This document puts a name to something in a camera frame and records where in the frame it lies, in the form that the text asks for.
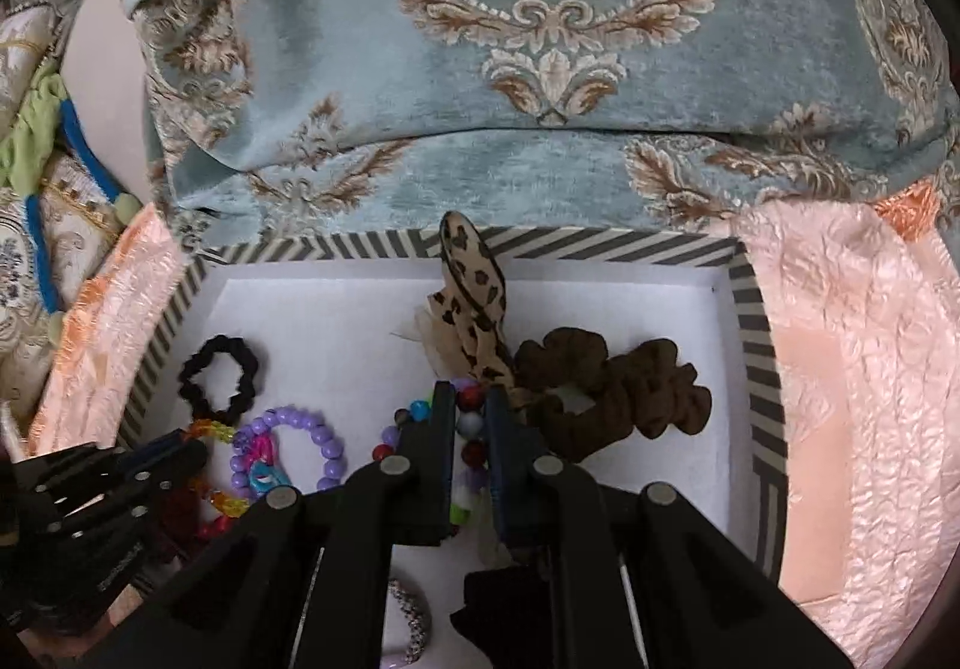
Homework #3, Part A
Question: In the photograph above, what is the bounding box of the pink and cyan chain bracelet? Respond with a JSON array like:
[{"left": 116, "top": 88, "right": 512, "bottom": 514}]
[{"left": 236, "top": 435, "right": 296, "bottom": 500}]

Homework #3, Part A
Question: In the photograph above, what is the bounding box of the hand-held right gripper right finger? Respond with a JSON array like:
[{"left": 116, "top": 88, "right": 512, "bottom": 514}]
[{"left": 484, "top": 384, "right": 863, "bottom": 669}]

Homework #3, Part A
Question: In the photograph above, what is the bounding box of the cream embroidered cushion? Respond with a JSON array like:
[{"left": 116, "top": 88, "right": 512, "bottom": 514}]
[{"left": 0, "top": 13, "right": 130, "bottom": 430}]

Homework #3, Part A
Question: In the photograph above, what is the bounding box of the red velvet scrunchie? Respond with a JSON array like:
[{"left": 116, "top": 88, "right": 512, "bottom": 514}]
[{"left": 154, "top": 489, "right": 207, "bottom": 542}]

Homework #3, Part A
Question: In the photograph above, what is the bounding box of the silver rhinestone bangle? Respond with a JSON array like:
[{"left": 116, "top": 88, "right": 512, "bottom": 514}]
[{"left": 386, "top": 579, "right": 435, "bottom": 667}]

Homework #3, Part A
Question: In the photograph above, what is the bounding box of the large black velvet scrunchie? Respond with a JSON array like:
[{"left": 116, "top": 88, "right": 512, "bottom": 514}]
[{"left": 450, "top": 564, "right": 557, "bottom": 669}]

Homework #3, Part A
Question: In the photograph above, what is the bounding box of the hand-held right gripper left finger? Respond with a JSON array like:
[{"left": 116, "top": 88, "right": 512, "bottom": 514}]
[{"left": 75, "top": 380, "right": 458, "bottom": 669}]

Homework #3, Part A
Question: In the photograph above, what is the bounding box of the striped box with white lining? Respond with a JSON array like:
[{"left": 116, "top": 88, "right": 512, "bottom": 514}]
[{"left": 116, "top": 225, "right": 788, "bottom": 669}]

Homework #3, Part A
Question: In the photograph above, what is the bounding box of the brown scrunchie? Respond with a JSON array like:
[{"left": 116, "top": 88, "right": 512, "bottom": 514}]
[{"left": 514, "top": 328, "right": 713, "bottom": 464}]

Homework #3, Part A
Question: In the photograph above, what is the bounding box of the pink quilted blanket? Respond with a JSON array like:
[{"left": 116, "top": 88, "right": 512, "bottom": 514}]
[{"left": 30, "top": 181, "right": 960, "bottom": 666}]

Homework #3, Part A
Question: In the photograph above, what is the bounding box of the purple bead bracelet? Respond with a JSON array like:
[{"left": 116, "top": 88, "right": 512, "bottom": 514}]
[{"left": 229, "top": 405, "right": 348, "bottom": 501}]

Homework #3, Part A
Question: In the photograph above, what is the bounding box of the amber crystal bead bracelet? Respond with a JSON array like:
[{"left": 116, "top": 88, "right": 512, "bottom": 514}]
[{"left": 184, "top": 418, "right": 253, "bottom": 521}]

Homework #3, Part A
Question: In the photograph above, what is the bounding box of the green cloth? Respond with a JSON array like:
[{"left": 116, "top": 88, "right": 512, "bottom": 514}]
[{"left": 0, "top": 73, "right": 70, "bottom": 190}]

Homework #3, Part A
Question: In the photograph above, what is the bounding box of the plain cream cushion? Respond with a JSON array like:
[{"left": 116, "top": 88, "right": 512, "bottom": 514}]
[{"left": 58, "top": 0, "right": 175, "bottom": 199}]

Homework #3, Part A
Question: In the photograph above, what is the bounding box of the small black scrunchie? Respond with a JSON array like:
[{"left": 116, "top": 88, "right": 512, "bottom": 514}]
[{"left": 177, "top": 334, "right": 269, "bottom": 427}]

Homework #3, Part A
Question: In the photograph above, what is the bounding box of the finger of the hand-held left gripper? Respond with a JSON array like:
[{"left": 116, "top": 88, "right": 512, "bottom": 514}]
[{"left": 105, "top": 434, "right": 211, "bottom": 503}]

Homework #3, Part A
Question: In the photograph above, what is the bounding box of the multicolour bead bracelet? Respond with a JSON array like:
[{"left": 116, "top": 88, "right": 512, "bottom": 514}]
[{"left": 373, "top": 380, "right": 490, "bottom": 529}]

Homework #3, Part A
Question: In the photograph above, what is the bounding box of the blue damask cushion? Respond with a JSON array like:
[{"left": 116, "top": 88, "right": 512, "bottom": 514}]
[{"left": 112, "top": 0, "right": 960, "bottom": 244}]

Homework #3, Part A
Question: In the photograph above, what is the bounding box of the leopard print hair scrunchie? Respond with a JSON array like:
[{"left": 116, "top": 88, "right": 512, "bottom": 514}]
[{"left": 390, "top": 210, "right": 538, "bottom": 409}]

